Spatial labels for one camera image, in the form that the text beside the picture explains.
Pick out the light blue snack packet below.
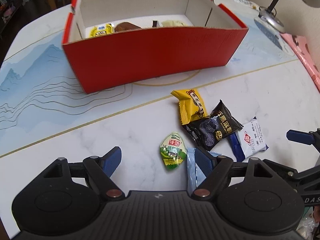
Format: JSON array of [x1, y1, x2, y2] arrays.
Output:
[[187, 148, 221, 195]]

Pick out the black sesame snack packet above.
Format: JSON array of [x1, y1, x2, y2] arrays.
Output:
[[182, 100, 244, 151]]

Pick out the white blue milk candy packet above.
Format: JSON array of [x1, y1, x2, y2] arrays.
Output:
[[227, 117, 268, 162]]

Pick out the yellow sesame snack packet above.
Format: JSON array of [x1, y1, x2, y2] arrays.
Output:
[[171, 88, 208, 125]]

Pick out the yellow minion snack packet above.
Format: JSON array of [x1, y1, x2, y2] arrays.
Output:
[[87, 23, 114, 38]]

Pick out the brown Oreo snack packet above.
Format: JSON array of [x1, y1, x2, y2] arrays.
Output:
[[114, 22, 141, 33]]

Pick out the cream yellow snack packet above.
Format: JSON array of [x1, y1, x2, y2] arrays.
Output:
[[161, 20, 188, 28]]

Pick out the blue mountain table runner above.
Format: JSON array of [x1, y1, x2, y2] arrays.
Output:
[[1, 17, 296, 155]]

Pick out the pink plastic bag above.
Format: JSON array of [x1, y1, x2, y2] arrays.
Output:
[[281, 33, 320, 91]]

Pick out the red cardboard box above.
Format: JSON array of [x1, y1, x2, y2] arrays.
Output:
[[62, 0, 248, 93]]

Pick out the small wrapper by lamp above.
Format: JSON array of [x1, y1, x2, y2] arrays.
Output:
[[233, 0, 260, 11]]

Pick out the silver desk lamp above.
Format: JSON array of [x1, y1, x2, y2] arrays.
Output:
[[259, 0, 319, 34]]

